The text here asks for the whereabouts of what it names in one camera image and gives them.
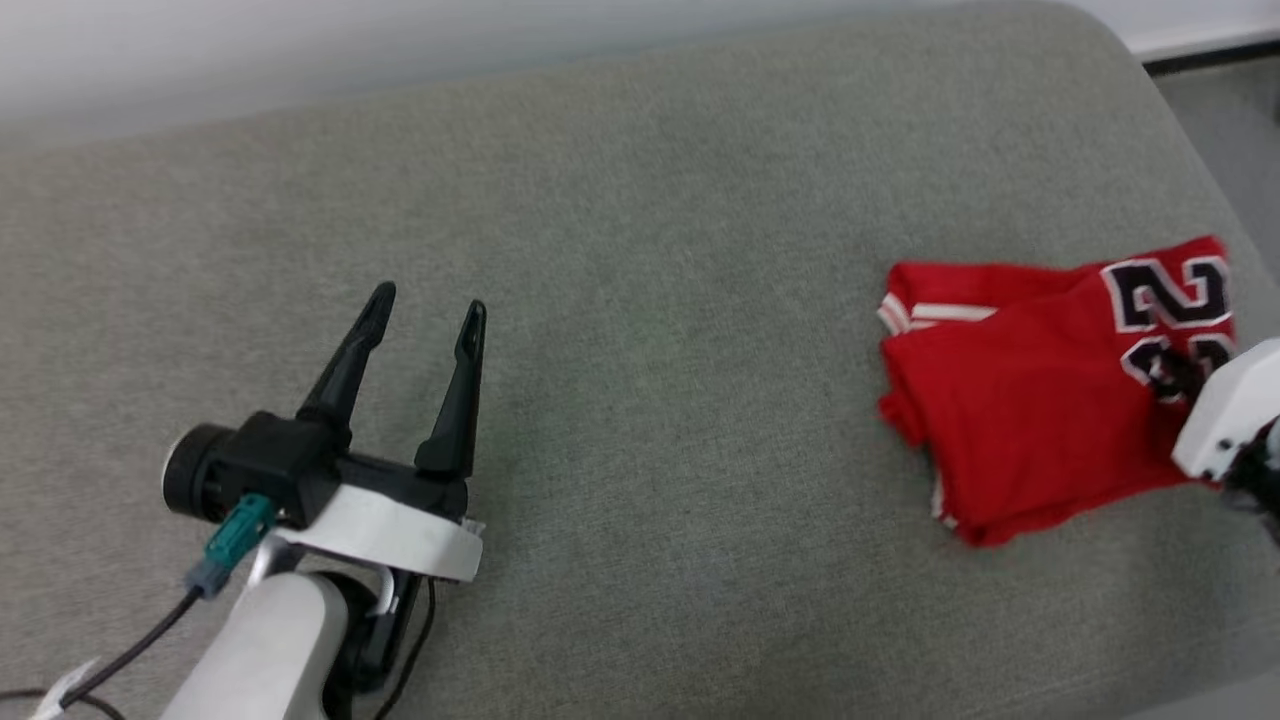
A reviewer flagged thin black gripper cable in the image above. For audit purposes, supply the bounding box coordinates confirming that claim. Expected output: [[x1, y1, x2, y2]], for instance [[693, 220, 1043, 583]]
[[373, 578, 439, 720]]

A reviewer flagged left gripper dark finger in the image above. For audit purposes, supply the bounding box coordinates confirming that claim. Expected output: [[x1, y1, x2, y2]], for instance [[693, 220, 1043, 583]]
[[413, 299, 490, 481], [295, 281, 399, 448]]

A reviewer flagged black cable with teal plug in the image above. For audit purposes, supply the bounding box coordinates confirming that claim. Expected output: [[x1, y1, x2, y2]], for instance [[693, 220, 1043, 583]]
[[0, 492, 278, 720]]

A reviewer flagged grey-green fabric sofa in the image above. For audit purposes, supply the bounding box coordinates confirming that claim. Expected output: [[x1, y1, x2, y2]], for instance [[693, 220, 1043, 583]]
[[0, 0, 1280, 720]]

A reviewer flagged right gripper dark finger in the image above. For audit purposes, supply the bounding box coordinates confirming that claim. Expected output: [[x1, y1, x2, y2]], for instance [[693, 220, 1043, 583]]
[[1150, 350, 1208, 407]]

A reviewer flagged red Bulls 23 jersey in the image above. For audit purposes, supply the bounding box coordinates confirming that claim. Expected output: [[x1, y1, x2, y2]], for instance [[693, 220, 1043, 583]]
[[876, 234, 1238, 549]]

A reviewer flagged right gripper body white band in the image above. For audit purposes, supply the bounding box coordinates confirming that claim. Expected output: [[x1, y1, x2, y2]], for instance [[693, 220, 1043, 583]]
[[1170, 338, 1280, 485]]

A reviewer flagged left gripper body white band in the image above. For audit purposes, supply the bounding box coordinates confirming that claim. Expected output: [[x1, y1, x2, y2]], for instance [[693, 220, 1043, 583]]
[[268, 453, 488, 585]]

